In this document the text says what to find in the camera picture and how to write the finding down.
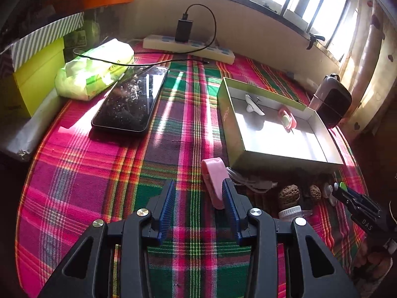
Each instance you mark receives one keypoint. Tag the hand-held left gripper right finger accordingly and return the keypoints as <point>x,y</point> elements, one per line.
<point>230,211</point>

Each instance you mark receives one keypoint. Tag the green tissue pack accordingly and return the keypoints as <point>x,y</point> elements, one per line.
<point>90,71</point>

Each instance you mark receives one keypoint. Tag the black charger adapter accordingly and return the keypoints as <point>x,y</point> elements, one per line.
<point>184,29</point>

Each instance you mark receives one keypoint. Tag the white wrapped box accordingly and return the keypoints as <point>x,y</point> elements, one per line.
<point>24,136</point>

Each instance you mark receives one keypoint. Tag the yellow-green box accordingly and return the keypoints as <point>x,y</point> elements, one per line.
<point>34,77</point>

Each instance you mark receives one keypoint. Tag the white clip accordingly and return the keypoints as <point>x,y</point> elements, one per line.
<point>252,105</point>

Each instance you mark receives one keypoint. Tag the white power strip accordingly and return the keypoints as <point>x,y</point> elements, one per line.
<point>217,54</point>

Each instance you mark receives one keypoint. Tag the black smartphone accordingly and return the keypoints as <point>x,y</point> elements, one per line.
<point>130,102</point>

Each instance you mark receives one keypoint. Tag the person's right hand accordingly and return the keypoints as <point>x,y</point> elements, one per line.
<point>377,256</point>

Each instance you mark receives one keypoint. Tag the green packaging box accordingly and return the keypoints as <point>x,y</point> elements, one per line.
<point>90,31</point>

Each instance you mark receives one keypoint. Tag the small clear jar white lid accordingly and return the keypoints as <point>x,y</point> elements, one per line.
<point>290,213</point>

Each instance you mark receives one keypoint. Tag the black clip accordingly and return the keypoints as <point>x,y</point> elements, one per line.
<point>311,38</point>

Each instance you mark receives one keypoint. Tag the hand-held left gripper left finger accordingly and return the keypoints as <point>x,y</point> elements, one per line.
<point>166,211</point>

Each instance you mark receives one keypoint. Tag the heart print curtain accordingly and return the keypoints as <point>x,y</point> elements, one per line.
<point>375,68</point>

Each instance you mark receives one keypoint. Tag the pale pink clip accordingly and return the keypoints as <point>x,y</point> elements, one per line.
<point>214,177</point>

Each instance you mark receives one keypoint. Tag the cardboard box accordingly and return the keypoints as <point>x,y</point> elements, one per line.
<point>279,136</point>

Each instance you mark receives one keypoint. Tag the coral pink clip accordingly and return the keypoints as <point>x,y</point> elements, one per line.
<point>287,119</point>

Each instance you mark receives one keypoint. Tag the large walnut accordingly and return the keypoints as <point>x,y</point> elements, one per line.
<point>289,196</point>

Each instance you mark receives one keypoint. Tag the grey and black heater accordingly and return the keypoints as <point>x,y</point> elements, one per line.
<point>335,102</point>

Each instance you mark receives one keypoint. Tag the green and white suction hook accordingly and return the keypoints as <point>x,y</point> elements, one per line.
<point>328,189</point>

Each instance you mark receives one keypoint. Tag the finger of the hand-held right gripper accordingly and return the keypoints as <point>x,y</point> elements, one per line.
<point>353,192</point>
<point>350,203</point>

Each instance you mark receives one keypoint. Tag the grey striped box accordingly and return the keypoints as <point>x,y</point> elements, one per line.
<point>46,34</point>

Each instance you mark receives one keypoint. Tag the small walnut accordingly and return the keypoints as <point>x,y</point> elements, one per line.
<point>314,192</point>

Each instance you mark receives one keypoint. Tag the plaid tablecloth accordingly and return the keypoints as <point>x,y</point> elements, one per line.
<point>93,177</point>

